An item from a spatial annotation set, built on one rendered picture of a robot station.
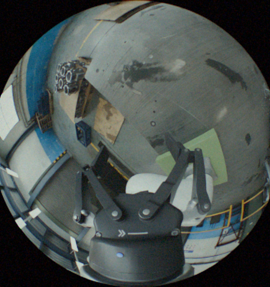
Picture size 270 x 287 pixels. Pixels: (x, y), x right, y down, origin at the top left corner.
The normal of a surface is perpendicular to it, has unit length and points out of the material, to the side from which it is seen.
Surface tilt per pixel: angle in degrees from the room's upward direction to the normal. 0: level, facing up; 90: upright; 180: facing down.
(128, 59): 0
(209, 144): 3
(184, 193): 85
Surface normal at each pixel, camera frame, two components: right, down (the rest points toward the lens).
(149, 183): -0.25, -0.77
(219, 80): -0.43, 0.57
